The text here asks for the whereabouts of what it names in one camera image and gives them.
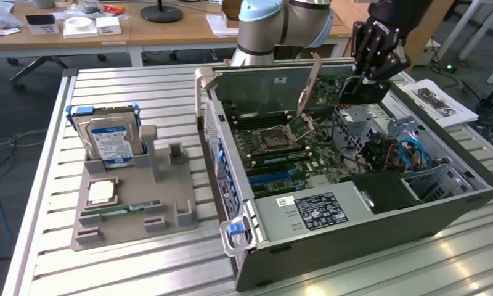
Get graphics card with metal bracket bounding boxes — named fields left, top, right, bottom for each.
left=296, top=51, right=392, bottom=117

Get silver chipset heatsink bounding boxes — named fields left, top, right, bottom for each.
left=310, top=175, right=334, bottom=188

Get grey power supply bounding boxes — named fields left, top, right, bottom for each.
left=246, top=180, right=375, bottom=243

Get CPU socket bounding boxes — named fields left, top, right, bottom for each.
left=259, top=126, right=294, bottom=152

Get white floor cable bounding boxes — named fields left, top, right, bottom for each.
left=0, top=128, right=47, bottom=147

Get silver CPU chip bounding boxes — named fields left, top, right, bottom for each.
left=86, top=181, right=116, bottom=204

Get white tape roll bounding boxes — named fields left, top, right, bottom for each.
left=66, top=17, right=92, bottom=30

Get black wire bundle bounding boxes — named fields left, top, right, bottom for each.
left=359, top=141, right=392, bottom=172

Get metal drive cage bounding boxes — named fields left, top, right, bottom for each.
left=332, top=103, right=398, bottom=149

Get open dark PC case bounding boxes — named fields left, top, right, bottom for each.
left=194, top=60, right=493, bottom=293

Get office chair base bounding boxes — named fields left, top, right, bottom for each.
left=7, top=54, right=108, bottom=92

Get blue wire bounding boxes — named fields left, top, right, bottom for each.
left=396, top=138, right=431, bottom=170

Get white cube box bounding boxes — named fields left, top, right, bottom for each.
left=95, top=16, right=123, bottom=36

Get white desk papers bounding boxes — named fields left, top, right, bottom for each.
left=207, top=14, right=242, bottom=38

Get clear plastic bag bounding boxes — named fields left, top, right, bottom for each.
left=0, top=0, right=26, bottom=30

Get printed paper stack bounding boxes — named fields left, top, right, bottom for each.
left=400, top=78, right=480, bottom=128

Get metal disk bay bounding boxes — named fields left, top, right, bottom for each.
left=400, top=163, right=476, bottom=203

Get black tripod stand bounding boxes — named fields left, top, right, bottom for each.
left=460, top=70, right=493, bottom=136

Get hard disk in blue carrier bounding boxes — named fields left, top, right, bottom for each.
left=64, top=103, right=143, bottom=169

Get cardboard box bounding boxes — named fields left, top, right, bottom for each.
left=223, top=0, right=244, bottom=22

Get wooden desk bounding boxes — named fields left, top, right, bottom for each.
left=0, top=0, right=358, bottom=59

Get long black expansion slot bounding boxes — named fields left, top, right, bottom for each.
left=246, top=163, right=294, bottom=174

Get black lamp base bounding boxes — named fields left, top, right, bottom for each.
left=140, top=0, right=184, bottom=23

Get white table frame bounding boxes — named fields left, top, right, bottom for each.
left=435, top=0, right=493, bottom=84

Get green motherboard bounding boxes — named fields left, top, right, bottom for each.
left=222, top=104, right=355, bottom=200

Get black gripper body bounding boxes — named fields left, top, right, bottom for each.
left=368, top=0, right=432, bottom=72

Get green RAM stick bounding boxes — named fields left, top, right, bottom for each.
left=252, top=150, right=308, bottom=164
left=80, top=200, right=162, bottom=216

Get metal socket cover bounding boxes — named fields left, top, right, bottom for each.
left=287, top=113, right=316, bottom=139

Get grey parts rack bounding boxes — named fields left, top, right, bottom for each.
left=70, top=124, right=199, bottom=252

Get white flat box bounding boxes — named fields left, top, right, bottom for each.
left=63, top=23, right=100, bottom=39

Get white box black top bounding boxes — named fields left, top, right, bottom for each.
left=26, top=14, right=60, bottom=35

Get black RAM slot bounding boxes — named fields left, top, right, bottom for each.
left=235, top=121, right=291, bottom=130
left=232, top=115, right=290, bottom=123

